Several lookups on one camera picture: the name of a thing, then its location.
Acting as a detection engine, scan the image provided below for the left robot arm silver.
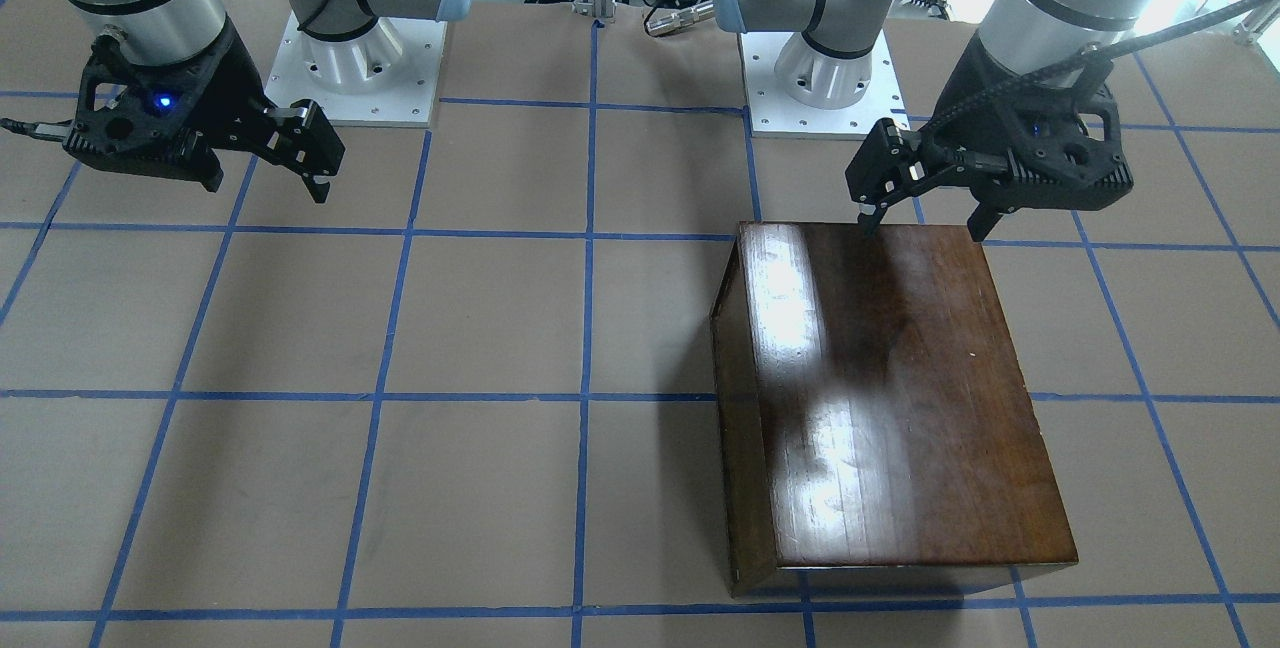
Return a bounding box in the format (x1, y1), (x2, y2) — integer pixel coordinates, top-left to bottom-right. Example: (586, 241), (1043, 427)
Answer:
(713, 0), (1148, 241)

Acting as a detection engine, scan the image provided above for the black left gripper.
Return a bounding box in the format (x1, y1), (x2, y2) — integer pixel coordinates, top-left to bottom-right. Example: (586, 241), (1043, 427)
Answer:
(846, 59), (1135, 242)

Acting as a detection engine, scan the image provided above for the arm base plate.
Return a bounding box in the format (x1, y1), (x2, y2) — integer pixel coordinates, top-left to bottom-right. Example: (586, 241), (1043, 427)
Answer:
(264, 15), (451, 129)
(739, 32), (909, 140)

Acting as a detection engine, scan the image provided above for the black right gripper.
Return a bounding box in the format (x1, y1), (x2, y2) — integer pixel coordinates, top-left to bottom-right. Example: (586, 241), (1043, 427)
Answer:
(61, 19), (346, 204)

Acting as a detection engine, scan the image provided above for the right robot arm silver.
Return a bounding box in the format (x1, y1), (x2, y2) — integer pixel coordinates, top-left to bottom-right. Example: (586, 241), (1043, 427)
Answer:
(3, 0), (471, 204)

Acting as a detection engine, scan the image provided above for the dark wooden drawer cabinet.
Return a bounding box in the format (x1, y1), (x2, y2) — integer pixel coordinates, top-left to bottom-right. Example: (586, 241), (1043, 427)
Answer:
(710, 222), (1079, 595)

